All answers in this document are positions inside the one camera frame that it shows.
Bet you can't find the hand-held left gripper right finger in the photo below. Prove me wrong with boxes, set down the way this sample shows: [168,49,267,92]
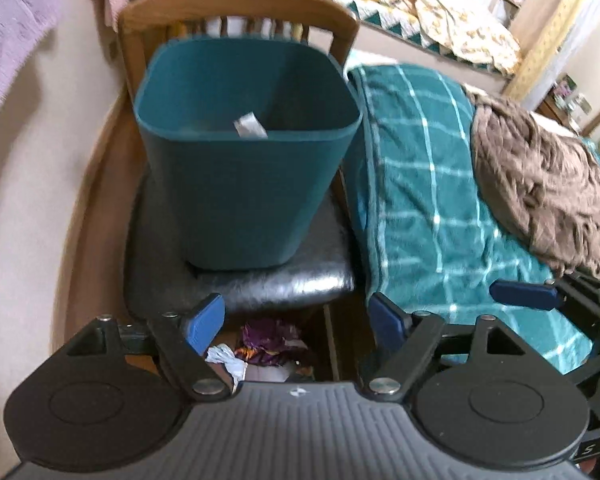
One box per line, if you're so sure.
[357,291,528,403]

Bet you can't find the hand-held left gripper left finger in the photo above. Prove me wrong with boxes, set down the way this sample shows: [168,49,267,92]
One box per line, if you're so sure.
[65,293,231,401]

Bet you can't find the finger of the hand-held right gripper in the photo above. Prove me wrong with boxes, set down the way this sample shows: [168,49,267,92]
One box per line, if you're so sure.
[490,269,600,323]

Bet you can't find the teal plastic bin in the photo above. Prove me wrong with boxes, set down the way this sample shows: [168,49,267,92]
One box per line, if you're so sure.
[133,36,363,271]

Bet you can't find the white paper scrap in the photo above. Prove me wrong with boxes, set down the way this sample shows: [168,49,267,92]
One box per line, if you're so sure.
[232,112,268,138]

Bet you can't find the white crumpled paper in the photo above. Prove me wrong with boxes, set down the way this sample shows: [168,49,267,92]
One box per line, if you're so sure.
[205,344,248,393]

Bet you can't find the purple crumpled wrapper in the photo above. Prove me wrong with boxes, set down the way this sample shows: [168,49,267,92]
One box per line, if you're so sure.
[235,321,308,368]

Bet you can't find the brown fleece blanket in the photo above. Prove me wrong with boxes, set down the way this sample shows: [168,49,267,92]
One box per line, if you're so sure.
[470,95,600,278]

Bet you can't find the teal plaid blanket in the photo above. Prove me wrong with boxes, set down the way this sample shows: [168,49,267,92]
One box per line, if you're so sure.
[346,63,600,376]

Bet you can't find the floral quilt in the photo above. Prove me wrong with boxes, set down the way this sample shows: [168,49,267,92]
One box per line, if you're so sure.
[345,0,523,76]

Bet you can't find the teal triangle pattern quilt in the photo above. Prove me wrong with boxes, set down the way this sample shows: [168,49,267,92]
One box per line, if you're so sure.
[310,0,481,61]

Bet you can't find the purple fleece robe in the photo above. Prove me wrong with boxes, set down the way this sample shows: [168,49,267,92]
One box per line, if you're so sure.
[0,0,76,146]

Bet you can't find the light wooden bunk bed frame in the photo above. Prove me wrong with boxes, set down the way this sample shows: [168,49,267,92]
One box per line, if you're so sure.
[300,0,600,103]

